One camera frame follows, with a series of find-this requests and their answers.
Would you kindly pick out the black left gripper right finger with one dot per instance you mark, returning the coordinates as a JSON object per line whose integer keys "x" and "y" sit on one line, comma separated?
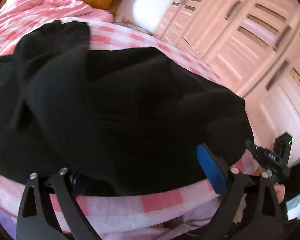
{"x": 250, "y": 208}

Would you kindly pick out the bedside table with cloth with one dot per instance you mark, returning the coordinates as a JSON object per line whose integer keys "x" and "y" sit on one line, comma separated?
{"x": 125, "y": 22}

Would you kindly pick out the pink wooden wardrobe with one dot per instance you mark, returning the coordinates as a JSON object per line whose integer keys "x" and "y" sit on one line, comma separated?
{"x": 254, "y": 47}

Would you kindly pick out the black pants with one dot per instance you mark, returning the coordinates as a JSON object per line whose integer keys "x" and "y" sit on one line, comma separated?
{"x": 129, "y": 120}

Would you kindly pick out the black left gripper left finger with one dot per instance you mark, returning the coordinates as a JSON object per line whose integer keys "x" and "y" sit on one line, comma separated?
{"x": 36, "y": 216}

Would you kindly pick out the person's right hand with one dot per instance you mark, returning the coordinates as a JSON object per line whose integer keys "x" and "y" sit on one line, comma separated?
{"x": 280, "y": 192}

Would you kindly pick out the pink checkered bed sheet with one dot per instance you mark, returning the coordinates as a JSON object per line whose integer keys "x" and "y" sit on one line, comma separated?
{"x": 135, "y": 217}

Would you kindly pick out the pink quilt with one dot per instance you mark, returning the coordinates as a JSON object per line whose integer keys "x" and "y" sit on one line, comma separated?
{"x": 20, "y": 17}

